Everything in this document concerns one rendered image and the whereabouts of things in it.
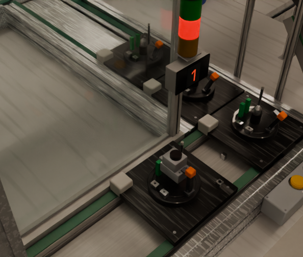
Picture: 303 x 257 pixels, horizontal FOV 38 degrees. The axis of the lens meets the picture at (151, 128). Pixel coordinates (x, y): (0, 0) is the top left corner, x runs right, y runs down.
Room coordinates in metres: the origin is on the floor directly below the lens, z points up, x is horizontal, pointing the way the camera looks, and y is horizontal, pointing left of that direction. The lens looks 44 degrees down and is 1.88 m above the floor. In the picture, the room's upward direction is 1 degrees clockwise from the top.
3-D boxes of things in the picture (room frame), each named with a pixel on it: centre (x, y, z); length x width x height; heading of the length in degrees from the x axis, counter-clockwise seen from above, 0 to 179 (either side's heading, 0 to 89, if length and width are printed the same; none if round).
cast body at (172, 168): (0.73, -0.05, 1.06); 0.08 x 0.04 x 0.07; 44
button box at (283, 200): (0.75, -0.39, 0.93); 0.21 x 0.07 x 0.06; 134
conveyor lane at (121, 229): (0.77, -0.07, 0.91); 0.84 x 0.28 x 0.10; 134
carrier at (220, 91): (1.14, -0.14, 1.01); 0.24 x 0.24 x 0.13; 44
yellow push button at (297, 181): (0.75, -0.39, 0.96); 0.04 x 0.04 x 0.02
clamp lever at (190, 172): (0.70, -0.09, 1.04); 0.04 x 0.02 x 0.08; 44
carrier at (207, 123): (0.96, -0.31, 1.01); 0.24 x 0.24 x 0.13; 44
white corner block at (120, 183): (0.73, 0.08, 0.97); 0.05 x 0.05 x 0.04; 44
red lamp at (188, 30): (0.92, -0.09, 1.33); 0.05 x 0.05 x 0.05
